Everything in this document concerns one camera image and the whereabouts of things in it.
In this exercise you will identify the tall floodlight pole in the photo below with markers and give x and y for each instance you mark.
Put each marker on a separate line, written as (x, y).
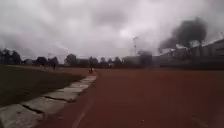
(135, 45)

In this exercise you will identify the person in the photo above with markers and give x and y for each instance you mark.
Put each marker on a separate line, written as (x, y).
(54, 66)
(90, 69)

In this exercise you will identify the red running track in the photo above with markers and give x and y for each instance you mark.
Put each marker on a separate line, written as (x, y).
(143, 100)

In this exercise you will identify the long low building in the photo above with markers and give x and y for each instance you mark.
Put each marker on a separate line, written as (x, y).
(196, 53)

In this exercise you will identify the row of trees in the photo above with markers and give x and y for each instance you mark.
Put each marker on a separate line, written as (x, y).
(83, 61)

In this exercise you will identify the green grass field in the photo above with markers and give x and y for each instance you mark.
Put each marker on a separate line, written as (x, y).
(30, 81)

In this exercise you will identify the large dark tree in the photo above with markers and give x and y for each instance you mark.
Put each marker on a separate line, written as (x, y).
(188, 33)

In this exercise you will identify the grey stone kerb strip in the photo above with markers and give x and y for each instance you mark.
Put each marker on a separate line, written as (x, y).
(50, 103)

